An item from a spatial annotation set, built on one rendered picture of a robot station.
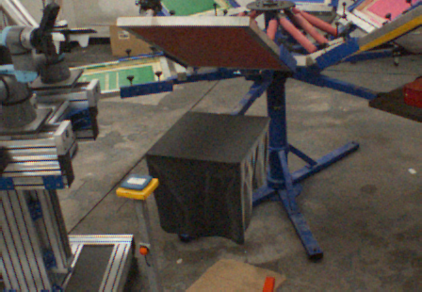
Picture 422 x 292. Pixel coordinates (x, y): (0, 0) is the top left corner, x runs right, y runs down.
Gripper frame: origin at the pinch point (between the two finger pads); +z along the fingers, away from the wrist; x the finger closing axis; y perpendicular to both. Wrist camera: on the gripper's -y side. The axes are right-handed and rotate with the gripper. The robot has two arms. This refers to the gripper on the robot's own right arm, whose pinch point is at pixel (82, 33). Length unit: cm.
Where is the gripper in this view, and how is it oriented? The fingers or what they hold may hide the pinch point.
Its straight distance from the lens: 178.8
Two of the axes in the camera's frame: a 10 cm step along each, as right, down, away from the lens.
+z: 8.6, 1.4, -4.9
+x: -5.0, 2.8, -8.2
